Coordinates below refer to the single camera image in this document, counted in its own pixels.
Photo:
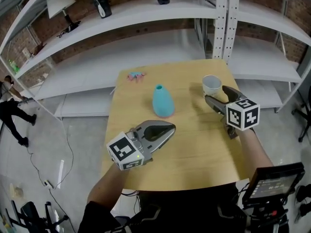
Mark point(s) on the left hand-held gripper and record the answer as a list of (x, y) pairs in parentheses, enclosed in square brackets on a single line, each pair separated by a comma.
[(124, 149)]

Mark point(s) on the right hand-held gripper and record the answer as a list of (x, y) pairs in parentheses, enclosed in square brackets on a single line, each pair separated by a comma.
[(243, 115)]

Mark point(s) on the white paper cup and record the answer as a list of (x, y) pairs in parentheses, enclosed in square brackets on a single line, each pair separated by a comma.
[(212, 86)]

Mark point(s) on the teal vase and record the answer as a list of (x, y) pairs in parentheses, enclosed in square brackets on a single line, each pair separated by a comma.
[(163, 103)]

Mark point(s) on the person's left forearm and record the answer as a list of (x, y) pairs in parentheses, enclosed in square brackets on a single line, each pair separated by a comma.
[(109, 186)]

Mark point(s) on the person's right forearm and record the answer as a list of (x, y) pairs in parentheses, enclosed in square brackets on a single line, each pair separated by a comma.
[(255, 154)]

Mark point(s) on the dark bottle with white label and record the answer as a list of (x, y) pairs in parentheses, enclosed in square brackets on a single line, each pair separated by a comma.
[(103, 5)]

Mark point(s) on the green plastic bottle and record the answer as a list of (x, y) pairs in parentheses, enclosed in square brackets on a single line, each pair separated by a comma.
[(14, 67)]

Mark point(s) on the short white shelving rack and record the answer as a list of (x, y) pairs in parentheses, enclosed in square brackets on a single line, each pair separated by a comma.
[(262, 69)]

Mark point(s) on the small pink blue toy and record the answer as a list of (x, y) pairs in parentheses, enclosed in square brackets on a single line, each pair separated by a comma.
[(136, 76)]

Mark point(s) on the person's black shirt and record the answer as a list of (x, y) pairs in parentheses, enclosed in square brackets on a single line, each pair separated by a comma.
[(182, 212)]

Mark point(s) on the black chest monitor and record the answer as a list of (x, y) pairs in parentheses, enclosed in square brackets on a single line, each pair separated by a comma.
[(274, 183)]

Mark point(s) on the long white shelving rack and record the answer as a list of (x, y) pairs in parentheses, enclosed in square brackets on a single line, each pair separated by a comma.
[(145, 11)]

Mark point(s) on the white power strip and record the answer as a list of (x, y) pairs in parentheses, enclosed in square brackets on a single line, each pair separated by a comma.
[(47, 184)]

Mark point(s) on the small white box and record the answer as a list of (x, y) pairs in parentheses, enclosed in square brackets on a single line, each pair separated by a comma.
[(26, 53)]

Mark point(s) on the white shade table lamp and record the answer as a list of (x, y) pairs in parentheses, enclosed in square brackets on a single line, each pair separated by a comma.
[(60, 4)]

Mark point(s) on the black monitor mount rig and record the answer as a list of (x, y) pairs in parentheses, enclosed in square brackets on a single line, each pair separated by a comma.
[(264, 217)]

